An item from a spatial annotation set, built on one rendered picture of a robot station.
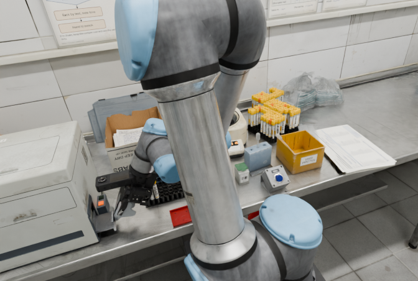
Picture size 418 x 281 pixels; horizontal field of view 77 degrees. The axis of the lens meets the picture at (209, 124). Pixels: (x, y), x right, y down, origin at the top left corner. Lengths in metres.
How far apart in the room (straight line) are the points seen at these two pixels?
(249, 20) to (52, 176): 0.60
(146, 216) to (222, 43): 0.71
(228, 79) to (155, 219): 0.60
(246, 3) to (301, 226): 0.38
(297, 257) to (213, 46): 0.39
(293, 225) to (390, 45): 1.70
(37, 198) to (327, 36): 1.54
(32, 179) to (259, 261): 0.57
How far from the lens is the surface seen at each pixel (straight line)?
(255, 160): 1.03
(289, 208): 0.55
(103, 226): 0.93
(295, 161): 1.03
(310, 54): 1.65
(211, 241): 0.45
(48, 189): 0.80
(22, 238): 0.92
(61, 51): 1.26
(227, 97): 0.52
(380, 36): 1.99
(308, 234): 0.52
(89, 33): 1.26
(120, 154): 1.08
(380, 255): 2.07
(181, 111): 0.35
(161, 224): 0.92
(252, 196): 0.97
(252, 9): 0.39
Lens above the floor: 1.57
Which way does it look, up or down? 30 degrees down
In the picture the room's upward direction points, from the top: 5 degrees counter-clockwise
